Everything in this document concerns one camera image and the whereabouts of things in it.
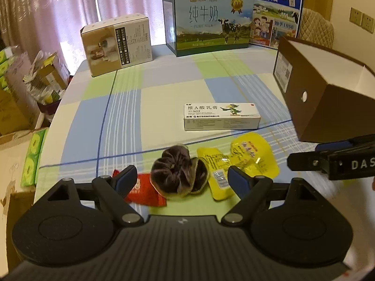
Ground red candy packet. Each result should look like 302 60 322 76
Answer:
114 171 167 207

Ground yellow snack pouch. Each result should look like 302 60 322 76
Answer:
197 133 280 201

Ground dark brown hair scrunchie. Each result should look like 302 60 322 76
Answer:
150 145 209 199

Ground white ointment box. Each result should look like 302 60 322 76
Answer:
184 103 261 131

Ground brown cardboard storage box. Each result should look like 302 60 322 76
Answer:
273 36 374 143

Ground green tissue packs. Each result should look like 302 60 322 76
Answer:
21 128 48 187

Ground quilted beige chair cover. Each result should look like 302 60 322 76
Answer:
298 8 334 48

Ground white beige product box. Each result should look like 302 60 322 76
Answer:
80 13 153 77

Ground dark blue milk carton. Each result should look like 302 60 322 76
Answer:
250 0 304 49

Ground light blue milk carton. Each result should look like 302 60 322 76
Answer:
162 0 254 56

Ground pink curtain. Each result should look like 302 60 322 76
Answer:
1 0 165 73

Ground wall power sockets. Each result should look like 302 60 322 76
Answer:
349 8 375 34

